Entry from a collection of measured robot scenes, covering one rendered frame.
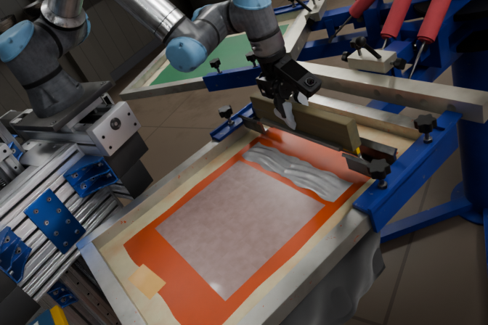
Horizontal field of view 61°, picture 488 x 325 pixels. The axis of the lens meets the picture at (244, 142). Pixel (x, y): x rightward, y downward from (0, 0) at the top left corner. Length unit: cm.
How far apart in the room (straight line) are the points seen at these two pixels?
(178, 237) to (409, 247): 126
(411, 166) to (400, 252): 116
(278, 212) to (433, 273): 111
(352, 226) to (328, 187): 16
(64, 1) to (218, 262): 77
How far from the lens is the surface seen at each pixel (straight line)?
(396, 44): 131
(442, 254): 202
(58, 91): 124
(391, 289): 194
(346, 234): 83
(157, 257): 104
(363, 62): 120
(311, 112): 98
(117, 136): 118
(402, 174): 90
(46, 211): 123
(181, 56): 85
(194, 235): 103
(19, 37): 122
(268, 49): 94
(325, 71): 127
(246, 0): 90
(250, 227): 97
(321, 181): 100
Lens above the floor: 162
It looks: 32 degrees down
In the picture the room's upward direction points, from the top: 25 degrees counter-clockwise
